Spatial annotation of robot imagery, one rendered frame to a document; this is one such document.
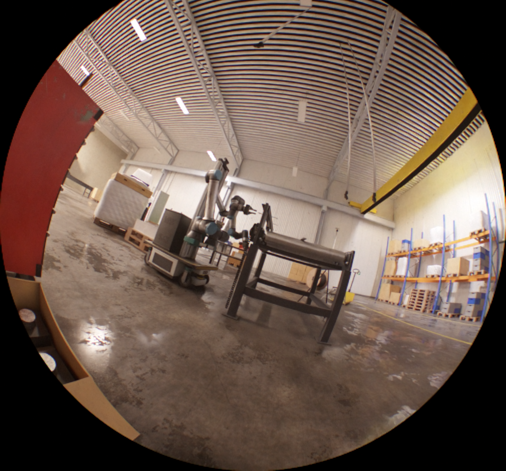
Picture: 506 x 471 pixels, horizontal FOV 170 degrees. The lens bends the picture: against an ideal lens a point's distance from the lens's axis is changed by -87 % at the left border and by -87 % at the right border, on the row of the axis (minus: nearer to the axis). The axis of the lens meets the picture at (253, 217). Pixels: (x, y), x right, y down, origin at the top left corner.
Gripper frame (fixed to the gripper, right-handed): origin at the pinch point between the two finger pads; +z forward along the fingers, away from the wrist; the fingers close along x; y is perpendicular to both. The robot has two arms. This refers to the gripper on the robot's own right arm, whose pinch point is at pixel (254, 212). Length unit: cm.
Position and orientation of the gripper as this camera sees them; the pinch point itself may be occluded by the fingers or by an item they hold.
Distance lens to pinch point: 216.3
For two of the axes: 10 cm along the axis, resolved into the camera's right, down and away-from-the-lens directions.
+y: -1.4, -2.8, -9.5
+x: 3.1, -9.2, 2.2
